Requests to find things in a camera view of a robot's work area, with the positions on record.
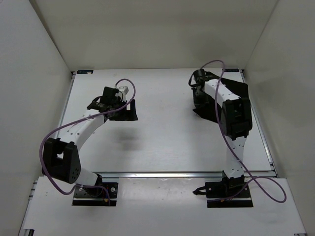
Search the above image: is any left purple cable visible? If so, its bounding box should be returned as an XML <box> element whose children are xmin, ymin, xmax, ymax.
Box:
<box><xmin>40</xmin><ymin>78</ymin><xmax>138</xmax><ymax>197</ymax></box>

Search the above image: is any right blue corner label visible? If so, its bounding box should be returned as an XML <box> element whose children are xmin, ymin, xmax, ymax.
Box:
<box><xmin>224</xmin><ymin>68</ymin><xmax>239</xmax><ymax>73</ymax></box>

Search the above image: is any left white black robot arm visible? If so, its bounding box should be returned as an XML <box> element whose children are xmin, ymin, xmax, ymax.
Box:
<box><xmin>43</xmin><ymin>86</ymin><xmax>138</xmax><ymax>196</ymax></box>

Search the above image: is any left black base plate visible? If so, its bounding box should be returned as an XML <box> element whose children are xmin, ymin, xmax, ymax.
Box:
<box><xmin>72</xmin><ymin>182</ymin><xmax>119</xmax><ymax>207</ymax></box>

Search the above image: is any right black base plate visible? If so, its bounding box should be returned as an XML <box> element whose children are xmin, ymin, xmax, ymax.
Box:
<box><xmin>192</xmin><ymin>181</ymin><xmax>253</xmax><ymax>208</ymax></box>

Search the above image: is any blue corner label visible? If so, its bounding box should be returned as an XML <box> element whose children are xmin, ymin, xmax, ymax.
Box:
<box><xmin>224</xmin><ymin>68</ymin><xmax>239</xmax><ymax>73</ymax></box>
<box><xmin>76</xmin><ymin>70</ymin><xmax>94</xmax><ymax>74</ymax></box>

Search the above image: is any aluminium front rail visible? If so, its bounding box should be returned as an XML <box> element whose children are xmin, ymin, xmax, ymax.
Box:
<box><xmin>99</xmin><ymin>172</ymin><xmax>222</xmax><ymax>178</ymax></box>

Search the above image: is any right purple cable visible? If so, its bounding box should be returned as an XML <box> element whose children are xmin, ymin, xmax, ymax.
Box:
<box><xmin>199</xmin><ymin>60</ymin><xmax>287</xmax><ymax>204</ymax></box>

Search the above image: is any left blue corner label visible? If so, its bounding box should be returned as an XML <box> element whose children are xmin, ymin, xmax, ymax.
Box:
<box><xmin>76</xmin><ymin>70</ymin><xmax>94</xmax><ymax>74</ymax></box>

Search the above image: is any black skirt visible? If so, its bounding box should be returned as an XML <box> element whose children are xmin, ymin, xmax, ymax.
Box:
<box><xmin>189</xmin><ymin>69</ymin><xmax>249</xmax><ymax>123</ymax></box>

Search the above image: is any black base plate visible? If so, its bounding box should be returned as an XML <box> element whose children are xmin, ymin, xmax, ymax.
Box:
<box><xmin>72</xmin><ymin>182</ymin><xmax>119</xmax><ymax>207</ymax></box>
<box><xmin>192</xmin><ymin>181</ymin><xmax>253</xmax><ymax>208</ymax></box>

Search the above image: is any purple cable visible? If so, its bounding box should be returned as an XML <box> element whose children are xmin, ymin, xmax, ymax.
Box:
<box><xmin>199</xmin><ymin>60</ymin><xmax>287</xmax><ymax>204</ymax></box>
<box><xmin>40</xmin><ymin>78</ymin><xmax>138</xmax><ymax>197</ymax></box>

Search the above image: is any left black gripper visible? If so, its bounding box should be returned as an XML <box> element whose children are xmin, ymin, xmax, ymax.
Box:
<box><xmin>110</xmin><ymin>98</ymin><xmax>138</xmax><ymax>120</ymax></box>

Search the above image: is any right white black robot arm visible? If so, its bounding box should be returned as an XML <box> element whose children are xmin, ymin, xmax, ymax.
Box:
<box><xmin>189</xmin><ymin>69</ymin><xmax>252</xmax><ymax>197</ymax></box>

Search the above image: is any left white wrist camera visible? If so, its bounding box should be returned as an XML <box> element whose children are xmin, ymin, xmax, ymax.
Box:
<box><xmin>115</xmin><ymin>86</ymin><xmax>129</xmax><ymax>95</ymax></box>

